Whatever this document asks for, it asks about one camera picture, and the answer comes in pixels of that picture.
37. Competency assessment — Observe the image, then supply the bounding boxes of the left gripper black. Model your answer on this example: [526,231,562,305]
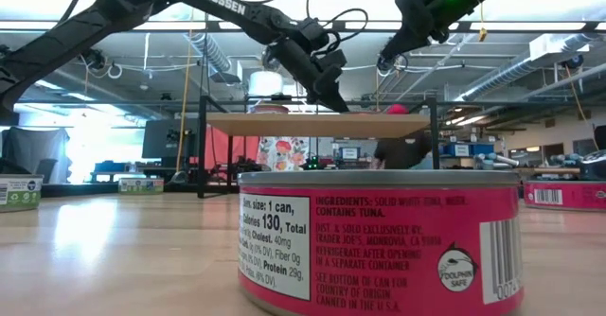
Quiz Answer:
[273,35,350,114]

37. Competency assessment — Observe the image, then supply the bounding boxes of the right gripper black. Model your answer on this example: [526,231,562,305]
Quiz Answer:
[380,0,449,64]

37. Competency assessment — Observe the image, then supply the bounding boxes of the gold top blue label can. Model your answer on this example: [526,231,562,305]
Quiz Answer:
[247,102,291,115]

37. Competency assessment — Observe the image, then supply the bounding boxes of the white cylinder lamp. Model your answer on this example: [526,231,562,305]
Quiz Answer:
[247,69,285,97]

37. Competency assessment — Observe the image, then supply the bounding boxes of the small computer monitor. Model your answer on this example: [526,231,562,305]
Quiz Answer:
[338,146,362,162]

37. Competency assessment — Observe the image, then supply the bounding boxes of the floral print cloth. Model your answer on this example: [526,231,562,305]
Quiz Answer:
[255,135,312,172]

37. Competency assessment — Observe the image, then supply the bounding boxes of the black device with green light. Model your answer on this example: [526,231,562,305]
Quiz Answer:
[300,153,327,171]

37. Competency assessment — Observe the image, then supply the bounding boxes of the person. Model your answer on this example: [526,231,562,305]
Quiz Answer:
[371,102,435,171]

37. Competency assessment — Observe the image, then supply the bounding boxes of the ceiling light strip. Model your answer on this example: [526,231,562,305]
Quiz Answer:
[0,19,606,34]

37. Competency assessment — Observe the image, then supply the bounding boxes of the blue storage bins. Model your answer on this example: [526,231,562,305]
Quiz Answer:
[437,141,496,158]

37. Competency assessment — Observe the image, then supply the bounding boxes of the black monitor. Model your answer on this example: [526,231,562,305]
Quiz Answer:
[141,118,200,161]

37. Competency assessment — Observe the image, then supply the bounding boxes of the dark rounded object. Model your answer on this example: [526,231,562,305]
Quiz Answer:
[579,149,606,183]

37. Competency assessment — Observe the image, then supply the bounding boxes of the grey draped cover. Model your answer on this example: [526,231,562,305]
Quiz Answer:
[0,126,72,184]

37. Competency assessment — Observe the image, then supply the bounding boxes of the wooden shelf with black frame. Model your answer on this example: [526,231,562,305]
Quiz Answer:
[196,95,441,200]

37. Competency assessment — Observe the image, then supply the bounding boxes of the silver ventilation duct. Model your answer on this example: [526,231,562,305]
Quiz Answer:
[187,31,238,83]
[456,31,597,103]

